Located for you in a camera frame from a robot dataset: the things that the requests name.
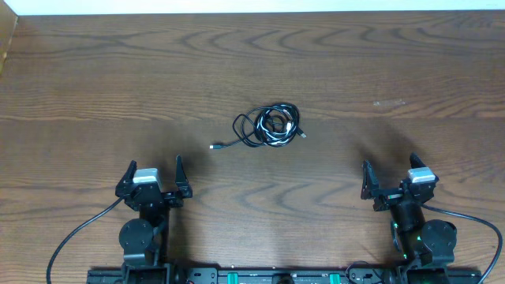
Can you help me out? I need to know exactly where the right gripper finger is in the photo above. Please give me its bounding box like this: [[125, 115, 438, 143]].
[[361, 160, 380, 200], [410, 152, 426, 169]]

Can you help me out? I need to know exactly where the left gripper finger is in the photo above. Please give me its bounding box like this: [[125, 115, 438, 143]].
[[118, 160, 137, 189], [175, 155, 189, 193]]

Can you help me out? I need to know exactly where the white USB cable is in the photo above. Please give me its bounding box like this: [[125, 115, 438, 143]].
[[254, 106, 295, 147]]

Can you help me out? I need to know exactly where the black USB cable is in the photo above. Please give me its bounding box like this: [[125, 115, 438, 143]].
[[209, 103, 308, 151]]

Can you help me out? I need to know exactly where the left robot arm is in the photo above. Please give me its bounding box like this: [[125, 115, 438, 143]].
[[115, 155, 193, 283]]

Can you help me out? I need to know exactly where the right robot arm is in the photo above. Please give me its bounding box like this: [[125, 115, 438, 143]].
[[361, 153, 457, 283]]

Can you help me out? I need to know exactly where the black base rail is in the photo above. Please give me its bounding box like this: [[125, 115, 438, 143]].
[[86, 265, 481, 284]]

